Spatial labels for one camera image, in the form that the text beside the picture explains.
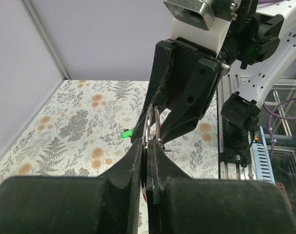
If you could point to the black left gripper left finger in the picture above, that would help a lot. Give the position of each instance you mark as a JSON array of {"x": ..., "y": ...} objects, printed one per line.
[{"x": 106, "y": 204}]

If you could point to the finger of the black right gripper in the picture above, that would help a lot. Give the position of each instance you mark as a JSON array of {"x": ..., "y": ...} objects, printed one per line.
[
  {"x": 189, "y": 103},
  {"x": 163, "y": 58}
]

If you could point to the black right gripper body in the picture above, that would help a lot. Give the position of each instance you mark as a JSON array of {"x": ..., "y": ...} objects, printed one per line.
[{"x": 192, "y": 61}]

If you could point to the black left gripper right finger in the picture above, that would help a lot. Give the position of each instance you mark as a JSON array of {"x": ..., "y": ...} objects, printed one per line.
[{"x": 179, "y": 204}]

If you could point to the silver metal keyring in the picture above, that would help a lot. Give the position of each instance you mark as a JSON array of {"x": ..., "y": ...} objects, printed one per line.
[{"x": 152, "y": 113}]

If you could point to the green key tag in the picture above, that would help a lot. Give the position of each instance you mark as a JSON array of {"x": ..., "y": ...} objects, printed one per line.
[{"x": 126, "y": 133}]

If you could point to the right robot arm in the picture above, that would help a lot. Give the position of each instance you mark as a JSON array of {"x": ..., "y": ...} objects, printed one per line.
[{"x": 262, "y": 36}]

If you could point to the floral patterned table mat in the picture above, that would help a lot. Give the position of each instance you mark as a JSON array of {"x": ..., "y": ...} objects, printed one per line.
[{"x": 77, "y": 133}]

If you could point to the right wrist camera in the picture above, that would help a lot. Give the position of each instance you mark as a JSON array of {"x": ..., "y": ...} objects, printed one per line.
[{"x": 202, "y": 22}]

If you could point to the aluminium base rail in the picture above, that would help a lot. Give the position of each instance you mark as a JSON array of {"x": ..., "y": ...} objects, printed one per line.
[{"x": 236, "y": 117}]

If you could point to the white perforated cable duct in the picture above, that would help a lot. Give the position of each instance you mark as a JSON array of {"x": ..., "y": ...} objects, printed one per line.
[{"x": 262, "y": 164}]

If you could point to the left aluminium frame post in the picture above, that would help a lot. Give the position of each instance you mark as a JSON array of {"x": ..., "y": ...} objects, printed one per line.
[{"x": 46, "y": 39}]

